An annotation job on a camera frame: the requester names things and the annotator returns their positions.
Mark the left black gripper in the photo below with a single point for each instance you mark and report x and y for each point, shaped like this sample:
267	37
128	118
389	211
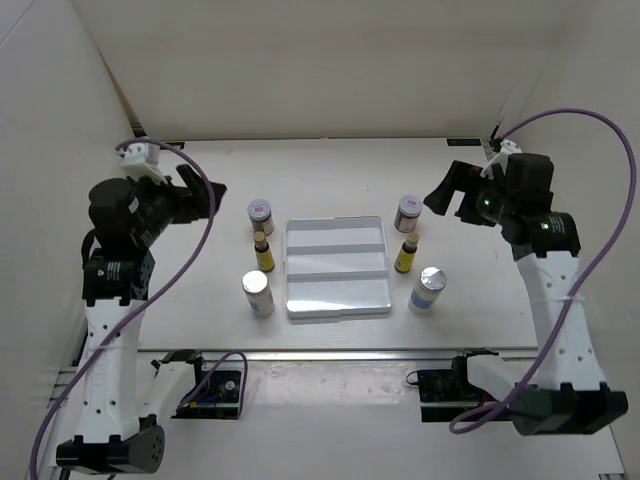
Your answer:
191	202

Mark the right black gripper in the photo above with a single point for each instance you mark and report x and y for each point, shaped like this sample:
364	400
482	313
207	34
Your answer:
461	176

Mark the white silver-cap bottle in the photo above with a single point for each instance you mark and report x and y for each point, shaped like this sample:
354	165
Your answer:
256	287
430	284

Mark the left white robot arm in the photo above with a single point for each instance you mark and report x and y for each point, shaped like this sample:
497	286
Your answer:
120	431

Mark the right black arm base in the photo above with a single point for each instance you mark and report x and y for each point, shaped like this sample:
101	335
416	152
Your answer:
445	387

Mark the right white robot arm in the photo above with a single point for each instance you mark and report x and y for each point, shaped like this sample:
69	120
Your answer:
565	391

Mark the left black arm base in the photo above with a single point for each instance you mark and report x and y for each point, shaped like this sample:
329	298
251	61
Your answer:
210	385

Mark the right brown spice jar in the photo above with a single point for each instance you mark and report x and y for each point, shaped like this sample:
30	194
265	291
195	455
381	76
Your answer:
407	214

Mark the brown spice jar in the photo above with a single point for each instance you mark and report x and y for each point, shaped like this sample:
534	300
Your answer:
260	215
407	214

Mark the right blue corner label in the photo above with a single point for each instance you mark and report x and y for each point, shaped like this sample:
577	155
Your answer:
463	142

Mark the left brown spice jar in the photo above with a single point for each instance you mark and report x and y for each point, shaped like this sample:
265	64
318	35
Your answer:
260	215

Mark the right yellow small bottle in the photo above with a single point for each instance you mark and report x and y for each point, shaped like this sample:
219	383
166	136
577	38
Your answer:
406	255

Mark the yellow small bottle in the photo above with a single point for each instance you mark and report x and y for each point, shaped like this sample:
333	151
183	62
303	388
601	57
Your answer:
264	257
406	255

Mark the left yellow small bottle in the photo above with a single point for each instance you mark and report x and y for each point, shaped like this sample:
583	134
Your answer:
264	257

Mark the white divided tray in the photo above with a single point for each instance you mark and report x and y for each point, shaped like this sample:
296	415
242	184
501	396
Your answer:
336	268

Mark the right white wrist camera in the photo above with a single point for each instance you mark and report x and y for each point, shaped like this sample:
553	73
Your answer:
502	155

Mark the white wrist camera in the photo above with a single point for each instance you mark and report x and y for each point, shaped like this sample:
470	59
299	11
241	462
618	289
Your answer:
140	160
502	155

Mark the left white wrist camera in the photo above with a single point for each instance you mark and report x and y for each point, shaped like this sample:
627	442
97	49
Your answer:
140	160

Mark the aluminium front rail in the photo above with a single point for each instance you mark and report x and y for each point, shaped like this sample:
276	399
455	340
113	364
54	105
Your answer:
300	355

